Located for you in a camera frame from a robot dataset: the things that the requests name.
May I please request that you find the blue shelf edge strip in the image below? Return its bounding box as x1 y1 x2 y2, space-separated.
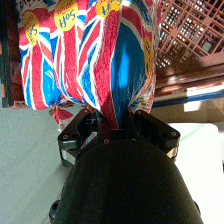
151 88 224 109

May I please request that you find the Union Jack bread loaf bag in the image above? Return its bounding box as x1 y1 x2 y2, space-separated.
49 0 103 132
16 0 66 111
81 0 160 130

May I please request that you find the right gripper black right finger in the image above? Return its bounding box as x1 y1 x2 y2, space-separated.
125 109 181 160

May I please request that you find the black plastic crate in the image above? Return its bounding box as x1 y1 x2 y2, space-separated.
0 0 16 109

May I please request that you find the orange lattice plastic crate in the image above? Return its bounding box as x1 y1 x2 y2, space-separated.
154 0 224 101

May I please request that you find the white shelf board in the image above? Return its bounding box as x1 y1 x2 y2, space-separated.
166 122 224 224

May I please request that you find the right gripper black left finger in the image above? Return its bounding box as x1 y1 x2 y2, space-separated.
57 111 111 167

